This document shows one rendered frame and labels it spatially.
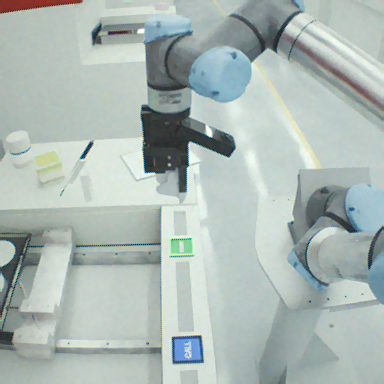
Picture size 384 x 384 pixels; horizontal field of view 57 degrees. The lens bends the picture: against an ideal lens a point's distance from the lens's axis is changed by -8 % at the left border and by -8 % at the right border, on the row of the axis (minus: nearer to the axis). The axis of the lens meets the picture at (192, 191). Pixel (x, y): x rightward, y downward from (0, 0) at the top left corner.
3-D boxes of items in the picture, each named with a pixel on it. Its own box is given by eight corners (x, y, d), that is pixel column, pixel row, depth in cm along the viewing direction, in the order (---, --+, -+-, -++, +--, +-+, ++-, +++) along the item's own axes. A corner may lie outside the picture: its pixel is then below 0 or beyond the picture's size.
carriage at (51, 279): (20, 358, 73) (15, 351, 71) (50, 241, 101) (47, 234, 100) (53, 360, 73) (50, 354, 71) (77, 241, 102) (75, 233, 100)
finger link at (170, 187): (157, 203, 77) (154, 165, 71) (186, 201, 77) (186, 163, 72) (157, 213, 74) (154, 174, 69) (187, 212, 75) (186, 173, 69)
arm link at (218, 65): (261, 24, 46) (209, 9, 53) (201, 77, 45) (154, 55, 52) (277, 67, 52) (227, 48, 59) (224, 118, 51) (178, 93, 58)
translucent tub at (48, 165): (42, 188, 102) (36, 168, 98) (37, 175, 107) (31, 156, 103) (66, 180, 105) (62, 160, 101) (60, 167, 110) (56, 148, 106)
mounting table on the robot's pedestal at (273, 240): (356, 219, 133) (365, 191, 125) (407, 317, 98) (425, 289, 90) (238, 227, 130) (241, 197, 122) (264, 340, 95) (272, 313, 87)
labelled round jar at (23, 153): (10, 168, 110) (2, 142, 104) (17, 156, 116) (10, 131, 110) (31, 167, 110) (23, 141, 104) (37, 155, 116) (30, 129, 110)
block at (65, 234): (44, 243, 97) (41, 235, 95) (47, 234, 100) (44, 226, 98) (72, 242, 97) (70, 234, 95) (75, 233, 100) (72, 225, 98)
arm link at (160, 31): (161, 26, 50) (132, 17, 55) (164, 96, 57) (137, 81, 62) (206, 19, 54) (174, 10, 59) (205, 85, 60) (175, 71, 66)
